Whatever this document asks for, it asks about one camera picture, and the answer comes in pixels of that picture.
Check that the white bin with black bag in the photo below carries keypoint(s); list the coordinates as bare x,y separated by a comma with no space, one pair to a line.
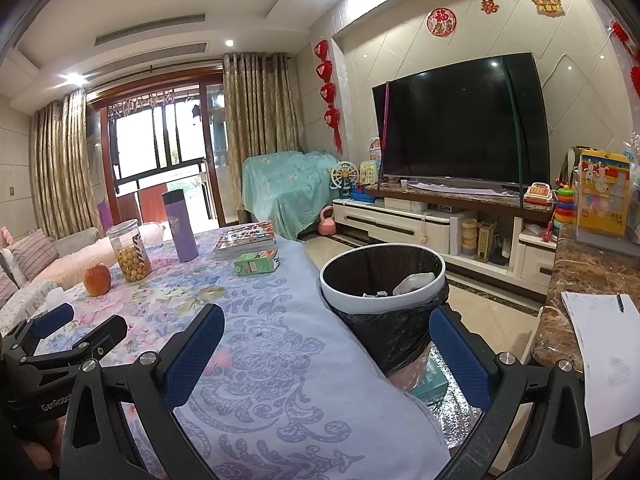
340,301

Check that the white paper sheets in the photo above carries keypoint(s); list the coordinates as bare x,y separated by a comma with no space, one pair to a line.
600,350

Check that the colourful picture book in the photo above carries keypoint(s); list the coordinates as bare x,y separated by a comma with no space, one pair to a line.
245,240

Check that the white television cabinet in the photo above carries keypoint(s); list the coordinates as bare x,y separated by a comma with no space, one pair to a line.
440,220

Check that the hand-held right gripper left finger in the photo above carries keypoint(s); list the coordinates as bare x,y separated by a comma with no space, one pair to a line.
192,355

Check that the gold patterned curtain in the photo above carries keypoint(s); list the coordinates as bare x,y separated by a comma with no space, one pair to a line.
60,165
257,110

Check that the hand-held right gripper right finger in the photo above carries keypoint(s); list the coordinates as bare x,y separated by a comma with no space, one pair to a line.
460,355

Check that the teal cardboard box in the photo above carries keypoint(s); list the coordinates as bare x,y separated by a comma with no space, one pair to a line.
430,381

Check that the purple thermos bottle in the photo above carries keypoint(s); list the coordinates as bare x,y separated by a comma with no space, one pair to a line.
179,225

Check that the red hanging heart decorations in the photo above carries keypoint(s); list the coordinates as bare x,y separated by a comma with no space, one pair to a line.
330,90

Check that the black flat television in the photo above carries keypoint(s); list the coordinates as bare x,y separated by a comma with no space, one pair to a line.
460,120

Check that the colourful toy house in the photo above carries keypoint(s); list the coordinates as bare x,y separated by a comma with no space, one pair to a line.
369,170

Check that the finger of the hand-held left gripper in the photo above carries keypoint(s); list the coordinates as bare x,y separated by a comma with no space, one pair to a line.
97,334
52,320

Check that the round red wall sticker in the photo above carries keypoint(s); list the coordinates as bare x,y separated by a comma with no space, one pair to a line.
441,21

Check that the red toy cash register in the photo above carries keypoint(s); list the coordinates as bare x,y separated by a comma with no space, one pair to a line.
537,193

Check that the pink striped cushion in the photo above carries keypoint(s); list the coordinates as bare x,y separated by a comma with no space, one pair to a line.
35,255
5,287

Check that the person's left hand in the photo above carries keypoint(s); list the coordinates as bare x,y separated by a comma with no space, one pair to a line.
37,456

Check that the clear jar of snack balls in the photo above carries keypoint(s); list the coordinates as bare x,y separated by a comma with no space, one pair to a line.
130,252

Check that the black pen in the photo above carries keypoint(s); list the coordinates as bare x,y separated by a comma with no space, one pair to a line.
620,303

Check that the wooden framed glass door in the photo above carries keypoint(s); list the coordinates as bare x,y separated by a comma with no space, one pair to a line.
160,145

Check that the pink plush toy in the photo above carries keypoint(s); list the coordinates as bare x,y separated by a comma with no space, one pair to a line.
5,235

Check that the stack of yellow tubs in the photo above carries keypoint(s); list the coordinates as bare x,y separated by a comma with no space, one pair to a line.
469,237

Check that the red balcony chair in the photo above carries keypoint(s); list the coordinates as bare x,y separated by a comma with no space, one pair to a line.
150,205

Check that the silver foil mat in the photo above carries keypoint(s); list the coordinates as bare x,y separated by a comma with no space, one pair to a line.
457,412

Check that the red knot wall decoration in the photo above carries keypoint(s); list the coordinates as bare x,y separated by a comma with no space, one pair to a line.
625,37

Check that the green drink carton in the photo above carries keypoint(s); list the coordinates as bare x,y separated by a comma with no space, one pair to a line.
257,262

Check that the toy ferris wheel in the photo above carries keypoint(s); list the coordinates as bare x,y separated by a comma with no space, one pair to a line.
342,177

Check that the brown marble counter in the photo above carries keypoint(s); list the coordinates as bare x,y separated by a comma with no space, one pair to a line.
590,270

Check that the yellow printed box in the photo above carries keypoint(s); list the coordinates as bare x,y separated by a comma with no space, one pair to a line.
602,195

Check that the small red wall sticker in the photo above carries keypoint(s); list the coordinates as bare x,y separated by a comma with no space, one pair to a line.
489,6

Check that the pink toy kettlebell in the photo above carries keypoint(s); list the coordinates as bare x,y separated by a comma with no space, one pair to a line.
327,223

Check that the light floral sofa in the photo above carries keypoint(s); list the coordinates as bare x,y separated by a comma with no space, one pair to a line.
70,255

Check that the red apple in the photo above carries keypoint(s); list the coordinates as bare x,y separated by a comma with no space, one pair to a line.
97,280

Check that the teal cloth cover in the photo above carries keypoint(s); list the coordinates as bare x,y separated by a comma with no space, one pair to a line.
285,185

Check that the blue toy set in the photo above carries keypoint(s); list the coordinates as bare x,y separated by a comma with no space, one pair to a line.
360,195

